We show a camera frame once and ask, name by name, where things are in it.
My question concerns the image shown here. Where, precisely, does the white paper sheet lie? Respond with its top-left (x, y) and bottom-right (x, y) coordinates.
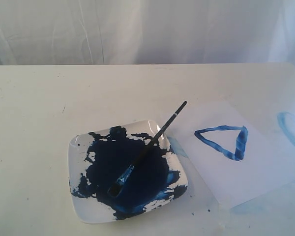
top-left (168, 102), bottom-right (295, 207)

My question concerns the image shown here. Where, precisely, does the white square paint dish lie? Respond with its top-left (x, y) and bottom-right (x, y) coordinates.
top-left (68, 120), bottom-right (188, 224)

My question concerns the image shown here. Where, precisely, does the black paintbrush blue tip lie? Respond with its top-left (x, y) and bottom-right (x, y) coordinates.
top-left (108, 101), bottom-right (187, 197)

